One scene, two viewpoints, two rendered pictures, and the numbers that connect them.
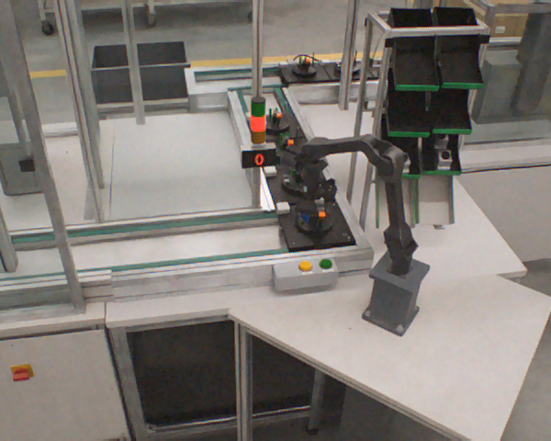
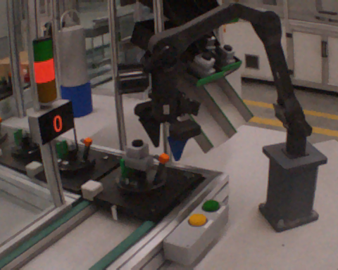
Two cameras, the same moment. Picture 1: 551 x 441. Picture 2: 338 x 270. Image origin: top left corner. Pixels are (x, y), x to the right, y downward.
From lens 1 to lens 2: 1.25 m
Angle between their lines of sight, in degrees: 42
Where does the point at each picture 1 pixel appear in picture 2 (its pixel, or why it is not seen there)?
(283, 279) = (193, 246)
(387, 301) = (302, 191)
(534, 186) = not seen: hidden behind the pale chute
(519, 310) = (334, 155)
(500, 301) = not seen: hidden behind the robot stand
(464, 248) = (253, 146)
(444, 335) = (333, 197)
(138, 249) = not seen: outside the picture
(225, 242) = (67, 256)
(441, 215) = (236, 117)
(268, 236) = (103, 226)
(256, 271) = (149, 261)
